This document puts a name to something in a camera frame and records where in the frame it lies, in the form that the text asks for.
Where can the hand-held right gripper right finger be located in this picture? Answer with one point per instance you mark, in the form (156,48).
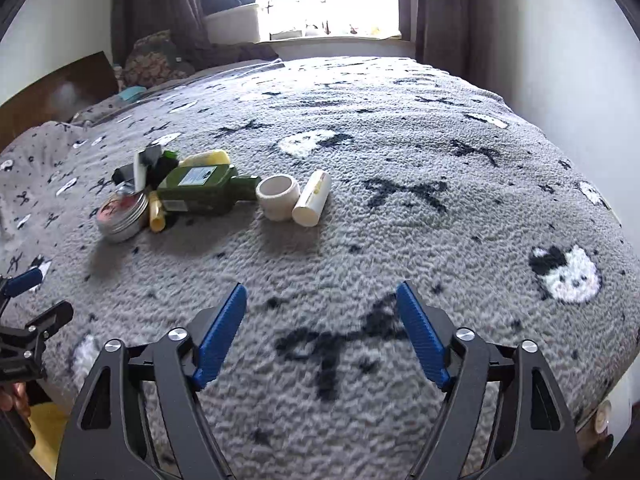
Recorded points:
(422,335)

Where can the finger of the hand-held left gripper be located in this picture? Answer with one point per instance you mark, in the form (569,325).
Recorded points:
(22,281)
(52,317)

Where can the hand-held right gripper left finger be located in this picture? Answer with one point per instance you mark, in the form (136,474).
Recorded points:
(220,335)

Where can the round metal tin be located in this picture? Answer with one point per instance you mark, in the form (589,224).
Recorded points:
(120,215)

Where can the small yellow tube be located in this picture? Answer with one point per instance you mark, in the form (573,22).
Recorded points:
(157,217)

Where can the white tape roll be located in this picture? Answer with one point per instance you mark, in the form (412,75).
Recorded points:
(277,205)

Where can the small black box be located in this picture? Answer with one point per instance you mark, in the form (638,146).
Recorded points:
(122,175)

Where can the green bottle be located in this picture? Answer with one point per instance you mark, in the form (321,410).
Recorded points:
(200,187)

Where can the white cylinder tube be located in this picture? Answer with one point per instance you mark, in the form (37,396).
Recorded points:
(310,200)

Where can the person's left hand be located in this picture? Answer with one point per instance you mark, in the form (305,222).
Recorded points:
(12,397)

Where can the yellow cloth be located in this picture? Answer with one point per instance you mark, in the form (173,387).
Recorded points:
(47,435)

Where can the grey printed blanket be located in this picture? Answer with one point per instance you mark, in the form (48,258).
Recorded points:
(350,240)

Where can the brown wooden headboard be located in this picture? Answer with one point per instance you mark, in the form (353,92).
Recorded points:
(30,105)

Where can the teal small packet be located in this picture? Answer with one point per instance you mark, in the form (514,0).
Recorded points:
(132,94)

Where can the patterned dark pillow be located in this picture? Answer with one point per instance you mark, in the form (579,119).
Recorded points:
(150,60)

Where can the brown curtain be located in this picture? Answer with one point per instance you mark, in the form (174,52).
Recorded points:
(150,0)
(440,10)

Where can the white storage box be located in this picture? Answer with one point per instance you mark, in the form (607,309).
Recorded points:
(232,22)

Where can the row of small figurines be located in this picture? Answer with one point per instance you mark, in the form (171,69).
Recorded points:
(350,30)

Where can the window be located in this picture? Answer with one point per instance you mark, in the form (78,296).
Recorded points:
(340,0)

